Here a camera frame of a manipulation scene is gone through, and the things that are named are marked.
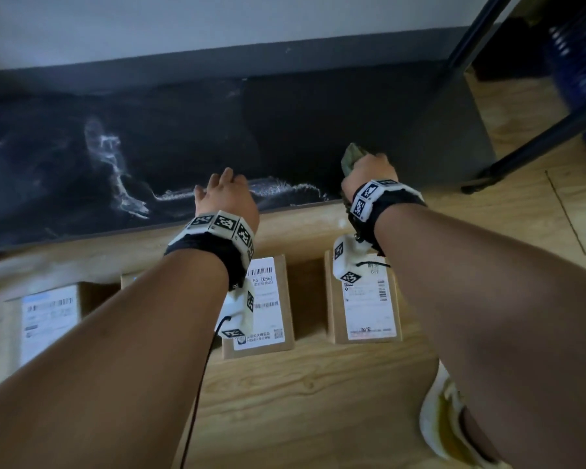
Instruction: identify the black marker wristband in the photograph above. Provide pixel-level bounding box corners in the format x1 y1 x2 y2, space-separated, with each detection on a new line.
347 179 426 255
163 209 256 291

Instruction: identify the person's yellow-green shoe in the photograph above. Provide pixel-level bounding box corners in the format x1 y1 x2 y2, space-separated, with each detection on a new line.
418 361 514 469

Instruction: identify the person's left forearm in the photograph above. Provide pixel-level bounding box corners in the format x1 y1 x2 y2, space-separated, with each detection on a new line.
0 248 230 469

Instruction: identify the person's left hand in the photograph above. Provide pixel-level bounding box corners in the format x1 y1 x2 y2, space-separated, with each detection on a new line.
193 167 260 235

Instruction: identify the blue plastic crate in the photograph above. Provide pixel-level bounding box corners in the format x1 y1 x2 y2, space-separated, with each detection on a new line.
542 4 586 167

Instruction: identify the dark metal shelf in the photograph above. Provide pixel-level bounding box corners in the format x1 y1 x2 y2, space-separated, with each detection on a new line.
0 0 586 255

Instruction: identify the green and pink cleaning cloth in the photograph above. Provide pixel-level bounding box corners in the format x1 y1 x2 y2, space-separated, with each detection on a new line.
340 143 372 210

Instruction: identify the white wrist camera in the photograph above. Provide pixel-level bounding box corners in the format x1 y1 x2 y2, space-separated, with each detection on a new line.
214 277 256 339

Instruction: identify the white marker cube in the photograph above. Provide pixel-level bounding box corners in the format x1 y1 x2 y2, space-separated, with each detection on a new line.
333 234 372 284

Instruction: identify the person's right hand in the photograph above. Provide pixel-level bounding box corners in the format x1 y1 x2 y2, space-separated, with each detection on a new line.
341 152 399 203

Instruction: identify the person's right forearm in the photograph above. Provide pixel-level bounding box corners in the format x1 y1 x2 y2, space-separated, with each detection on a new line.
373 205 586 469

